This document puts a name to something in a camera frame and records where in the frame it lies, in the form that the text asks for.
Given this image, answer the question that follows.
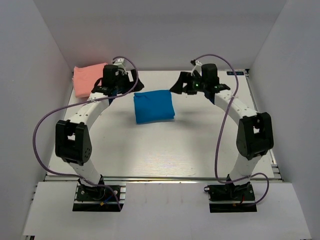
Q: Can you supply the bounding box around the folded pink t shirt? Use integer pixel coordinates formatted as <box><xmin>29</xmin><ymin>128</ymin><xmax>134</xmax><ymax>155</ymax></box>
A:
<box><xmin>72</xmin><ymin>62</ymin><xmax>107</xmax><ymax>98</ymax></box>

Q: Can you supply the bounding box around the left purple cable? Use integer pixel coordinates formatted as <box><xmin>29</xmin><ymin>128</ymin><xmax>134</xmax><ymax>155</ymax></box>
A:
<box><xmin>32</xmin><ymin>56</ymin><xmax>140</xmax><ymax>210</ymax></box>

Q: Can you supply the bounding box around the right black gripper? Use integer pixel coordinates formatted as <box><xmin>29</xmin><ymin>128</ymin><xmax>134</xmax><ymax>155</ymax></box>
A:
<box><xmin>170</xmin><ymin>71</ymin><xmax>208</xmax><ymax>95</ymax></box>

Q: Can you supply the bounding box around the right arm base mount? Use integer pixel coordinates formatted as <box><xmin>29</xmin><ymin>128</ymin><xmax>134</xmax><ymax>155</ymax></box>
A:
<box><xmin>203</xmin><ymin>182</ymin><xmax>257</xmax><ymax>213</ymax></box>

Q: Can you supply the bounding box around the purple cable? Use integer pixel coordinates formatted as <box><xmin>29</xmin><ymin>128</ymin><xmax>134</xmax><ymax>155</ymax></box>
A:
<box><xmin>32</xmin><ymin>56</ymin><xmax>140</xmax><ymax>210</ymax></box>
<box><xmin>189</xmin><ymin>53</ymin><xmax>271</xmax><ymax>207</ymax></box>

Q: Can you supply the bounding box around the blue table label sticker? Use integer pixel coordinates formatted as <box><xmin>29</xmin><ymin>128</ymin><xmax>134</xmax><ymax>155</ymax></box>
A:
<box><xmin>226</xmin><ymin>71</ymin><xmax>245</xmax><ymax>76</ymax></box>

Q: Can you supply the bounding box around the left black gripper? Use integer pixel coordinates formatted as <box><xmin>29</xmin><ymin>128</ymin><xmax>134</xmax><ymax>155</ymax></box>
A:
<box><xmin>114</xmin><ymin>69</ymin><xmax>144</xmax><ymax>95</ymax></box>

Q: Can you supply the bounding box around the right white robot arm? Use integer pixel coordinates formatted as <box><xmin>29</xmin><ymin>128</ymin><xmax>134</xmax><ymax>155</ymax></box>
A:
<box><xmin>170</xmin><ymin>60</ymin><xmax>274</xmax><ymax>200</ymax></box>

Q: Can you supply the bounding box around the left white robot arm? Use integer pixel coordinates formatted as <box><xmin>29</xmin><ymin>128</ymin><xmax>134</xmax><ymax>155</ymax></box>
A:
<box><xmin>55</xmin><ymin>63</ymin><xmax>144</xmax><ymax>200</ymax></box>

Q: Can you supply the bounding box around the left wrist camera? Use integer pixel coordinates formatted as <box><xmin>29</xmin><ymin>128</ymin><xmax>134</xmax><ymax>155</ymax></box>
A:
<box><xmin>112</xmin><ymin>57</ymin><xmax>127</xmax><ymax>75</ymax></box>

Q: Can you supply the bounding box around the blue t shirt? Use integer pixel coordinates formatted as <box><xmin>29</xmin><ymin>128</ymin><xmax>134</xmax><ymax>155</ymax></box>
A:
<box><xmin>133</xmin><ymin>90</ymin><xmax>175</xmax><ymax>125</ymax></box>

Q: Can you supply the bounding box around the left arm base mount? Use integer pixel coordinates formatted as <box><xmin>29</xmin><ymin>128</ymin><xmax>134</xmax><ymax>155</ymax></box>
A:
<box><xmin>72</xmin><ymin>180</ymin><xmax>125</xmax><ymax>213</ymax></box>

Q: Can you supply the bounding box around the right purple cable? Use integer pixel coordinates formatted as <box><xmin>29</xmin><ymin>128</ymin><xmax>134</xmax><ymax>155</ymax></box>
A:
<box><xmin>189</xmin><ymin>53</ymin><xmax>271</xmax><ymax>207</ymax></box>

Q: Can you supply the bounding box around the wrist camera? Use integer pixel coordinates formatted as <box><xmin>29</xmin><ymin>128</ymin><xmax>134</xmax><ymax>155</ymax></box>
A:
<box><xmin>190</xmin><ymin>59</ymin><xmax>202</xmax><ymax>76</ymax></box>
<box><xmin>112</xmin><ymin>57</ymin><xmax>127</xmax><ymax>75</ymax></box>

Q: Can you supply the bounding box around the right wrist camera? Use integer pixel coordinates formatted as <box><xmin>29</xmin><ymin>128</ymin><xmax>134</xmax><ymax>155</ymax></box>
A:
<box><xmin>190</xmin><ymin>59</ymin><xmax>202</xmax><ymax>76</ymax></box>

